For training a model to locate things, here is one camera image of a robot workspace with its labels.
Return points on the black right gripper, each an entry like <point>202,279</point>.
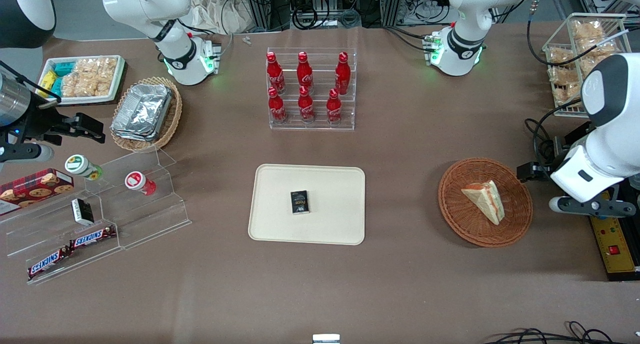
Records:
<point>36,122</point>

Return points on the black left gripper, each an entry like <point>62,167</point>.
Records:
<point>564,157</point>

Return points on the triangular sandwich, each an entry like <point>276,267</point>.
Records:
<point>486,201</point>

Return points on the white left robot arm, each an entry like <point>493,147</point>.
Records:
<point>610,149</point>

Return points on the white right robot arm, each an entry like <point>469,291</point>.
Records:
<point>150,4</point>

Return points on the white rectangular snack tray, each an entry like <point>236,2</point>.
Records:
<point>80,100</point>

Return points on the black tray under snack tray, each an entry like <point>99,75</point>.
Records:
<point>124,84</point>

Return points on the oval tan wicker basket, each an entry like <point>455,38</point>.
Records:
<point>172,119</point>

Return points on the round brown wicker basket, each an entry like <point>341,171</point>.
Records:
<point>465,224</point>

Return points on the black machine with tray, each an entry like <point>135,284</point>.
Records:
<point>631,234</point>

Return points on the beige plastic tray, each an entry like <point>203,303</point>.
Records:
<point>280,224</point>

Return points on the green lid snack cup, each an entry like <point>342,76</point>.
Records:
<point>82,166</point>

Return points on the clear rice cracker bag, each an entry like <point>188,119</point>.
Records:
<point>562,75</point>
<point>97,66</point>
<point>102,86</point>
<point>595,46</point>
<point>589,30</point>
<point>561,57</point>
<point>565,94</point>
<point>75,85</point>
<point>587,66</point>

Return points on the stacked aluminium foil containers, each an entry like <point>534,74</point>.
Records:
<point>142,111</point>

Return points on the teal snack packet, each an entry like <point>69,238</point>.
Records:
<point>64,68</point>
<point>56,86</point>

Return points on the yellow snack packet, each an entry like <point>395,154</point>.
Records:
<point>47,80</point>

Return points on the red lid snack cup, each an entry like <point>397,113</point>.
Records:
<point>139,182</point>

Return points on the red chocolate cookie box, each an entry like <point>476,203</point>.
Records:
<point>35,189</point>

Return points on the small black white box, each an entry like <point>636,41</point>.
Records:
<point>82,211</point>

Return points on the brown Snickers bar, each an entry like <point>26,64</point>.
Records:
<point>49,263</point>
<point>92,237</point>

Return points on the tall clear acrylic step stand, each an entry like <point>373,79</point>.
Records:
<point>160,219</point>

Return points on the yellow control panel box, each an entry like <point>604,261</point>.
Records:
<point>612,256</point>

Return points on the low clear acrylic step stand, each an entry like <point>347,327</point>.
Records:
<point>30,239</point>

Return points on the white cloth bag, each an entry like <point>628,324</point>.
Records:
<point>220,9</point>

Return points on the small clear plastic piece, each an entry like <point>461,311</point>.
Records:
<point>246,40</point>

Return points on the red cola bottle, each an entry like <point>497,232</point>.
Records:
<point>342,76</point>
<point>334,110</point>
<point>277,109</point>
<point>275,76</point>
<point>306,108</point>
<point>304,74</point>

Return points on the clear acrylic bottle rack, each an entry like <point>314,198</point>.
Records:
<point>320,119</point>

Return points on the small black card box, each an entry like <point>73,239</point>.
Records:
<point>300,202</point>

